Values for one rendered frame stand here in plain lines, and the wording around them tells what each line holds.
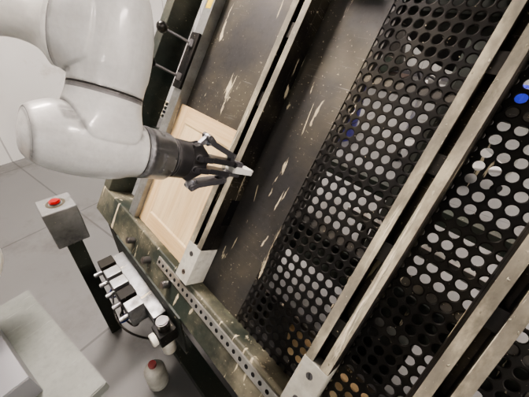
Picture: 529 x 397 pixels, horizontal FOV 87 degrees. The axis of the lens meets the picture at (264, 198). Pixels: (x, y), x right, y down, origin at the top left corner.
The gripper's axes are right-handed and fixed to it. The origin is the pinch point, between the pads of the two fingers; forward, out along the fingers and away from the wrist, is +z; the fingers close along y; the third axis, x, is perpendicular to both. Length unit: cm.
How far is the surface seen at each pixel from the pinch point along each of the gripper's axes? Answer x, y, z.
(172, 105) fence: 52, 3, 10
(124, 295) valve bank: 26, -62, -1
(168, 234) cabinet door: 27.8, -37.9, 9.2
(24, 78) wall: 357, -55, 27
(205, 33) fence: 50, 31, 13
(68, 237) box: 66, -63, -7
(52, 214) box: 66, -52, -14
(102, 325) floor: 76, -135, 26
